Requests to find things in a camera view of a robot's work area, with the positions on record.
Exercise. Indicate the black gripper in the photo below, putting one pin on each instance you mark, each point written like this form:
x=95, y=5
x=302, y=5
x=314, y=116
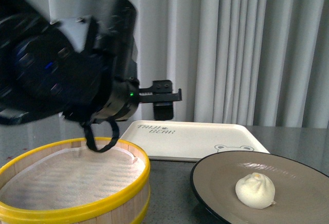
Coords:
x=125, y=96

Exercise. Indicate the white steamed bun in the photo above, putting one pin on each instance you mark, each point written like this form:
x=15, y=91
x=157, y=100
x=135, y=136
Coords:
x=256, y=191

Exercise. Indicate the beige plate with black rim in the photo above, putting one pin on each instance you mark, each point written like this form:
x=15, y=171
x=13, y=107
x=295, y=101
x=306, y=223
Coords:
x=301, y=191

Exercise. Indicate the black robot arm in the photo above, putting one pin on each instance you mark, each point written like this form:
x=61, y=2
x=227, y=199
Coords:
x=82, y=66

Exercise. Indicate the cream rectangular serving tray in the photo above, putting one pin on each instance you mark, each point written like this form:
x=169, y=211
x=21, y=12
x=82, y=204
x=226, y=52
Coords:
x=189, y=141

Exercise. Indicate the grey pleated curtain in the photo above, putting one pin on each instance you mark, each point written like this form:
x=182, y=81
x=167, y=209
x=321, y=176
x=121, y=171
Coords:
x=247, y=62

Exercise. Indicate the white steamer liner cloth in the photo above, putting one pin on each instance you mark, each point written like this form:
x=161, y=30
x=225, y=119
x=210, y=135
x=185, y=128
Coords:
x=72, y=177

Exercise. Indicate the bamboo steamer with yellow rims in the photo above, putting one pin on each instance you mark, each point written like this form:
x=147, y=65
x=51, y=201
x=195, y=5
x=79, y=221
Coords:
x=127, y=206

